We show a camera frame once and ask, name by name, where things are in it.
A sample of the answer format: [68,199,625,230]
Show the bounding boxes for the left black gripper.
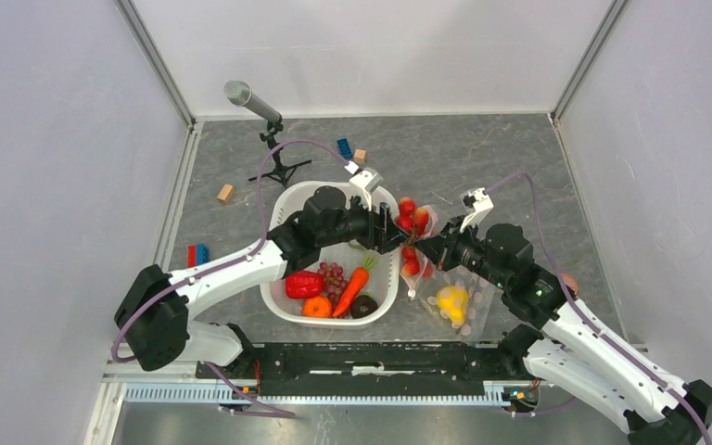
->
[318,191,412,255]

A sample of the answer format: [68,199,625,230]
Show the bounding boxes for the orange carrot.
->
[332,254,378,318]

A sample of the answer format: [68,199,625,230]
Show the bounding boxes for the red blue toy brick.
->
[187,243,210,267]

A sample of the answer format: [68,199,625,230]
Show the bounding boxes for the white plastic basket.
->
[260,180,401,330]

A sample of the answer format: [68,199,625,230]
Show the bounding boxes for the white cable duct rail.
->
[123,383,511,407]

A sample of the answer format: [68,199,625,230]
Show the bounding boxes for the dark avocado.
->
[350,294,379,319]

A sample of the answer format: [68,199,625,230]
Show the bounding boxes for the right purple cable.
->
[485,171,712,445]

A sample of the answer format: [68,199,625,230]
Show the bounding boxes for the wooden block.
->
[217,184,235,204]

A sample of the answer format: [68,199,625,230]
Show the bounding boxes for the grey microphone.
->
[223,80,282,124]

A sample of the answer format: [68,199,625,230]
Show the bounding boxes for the strawberry bunch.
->
[394,197,433,279]

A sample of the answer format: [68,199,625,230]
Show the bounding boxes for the yellow pear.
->
[435,286,469,327]

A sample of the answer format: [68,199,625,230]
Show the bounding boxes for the clear zip top bag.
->
[400,206,498,342]

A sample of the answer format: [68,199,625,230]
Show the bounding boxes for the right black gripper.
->
[413,215,509,290]

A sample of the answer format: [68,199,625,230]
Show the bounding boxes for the purple grapes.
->
[318,261,348,305]

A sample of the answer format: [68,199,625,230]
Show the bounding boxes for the orange tangerine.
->
[301,296,333,318]

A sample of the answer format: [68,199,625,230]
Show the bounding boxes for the small wooden cube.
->
[353,149,367,165]

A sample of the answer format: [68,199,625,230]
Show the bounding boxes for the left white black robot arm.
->
[114,181,400,378]

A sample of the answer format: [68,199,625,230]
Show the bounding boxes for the orange toy piece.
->
[561,273,579,296]

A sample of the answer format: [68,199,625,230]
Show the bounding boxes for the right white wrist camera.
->
[460,187,494,233]

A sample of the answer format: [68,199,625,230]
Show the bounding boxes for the purple cable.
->
[109,137,357,363]
[485,171,712,445]

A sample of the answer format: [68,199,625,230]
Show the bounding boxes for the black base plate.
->
[221,341,537,397]

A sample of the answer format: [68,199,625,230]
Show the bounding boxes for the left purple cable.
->
[109,137,357,363]

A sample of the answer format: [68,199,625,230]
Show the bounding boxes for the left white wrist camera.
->
[345,160,383,210]

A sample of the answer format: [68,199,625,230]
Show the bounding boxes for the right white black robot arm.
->
[416,220,712,444]

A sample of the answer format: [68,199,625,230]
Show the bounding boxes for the red bell pepper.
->
[285,271,325,299]

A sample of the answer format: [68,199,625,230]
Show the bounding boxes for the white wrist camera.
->
[460,187,494,233]
[345,160,383,210]

